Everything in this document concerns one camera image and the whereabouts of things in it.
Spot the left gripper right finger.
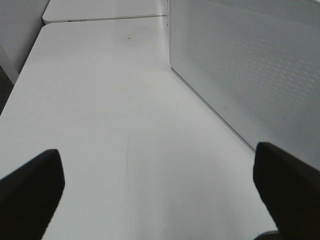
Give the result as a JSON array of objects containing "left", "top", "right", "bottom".
[{"left": 253, "top": 142, "right": 320, "bottom": 240}]

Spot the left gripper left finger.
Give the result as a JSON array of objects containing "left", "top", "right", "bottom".
[{"left": 0, "top": 149, "right": 65, "bottom": 240}]

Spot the white microwave door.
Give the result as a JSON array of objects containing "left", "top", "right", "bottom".
[{"left": 169, "top": 0, "right": 320, "bottom": 169}]

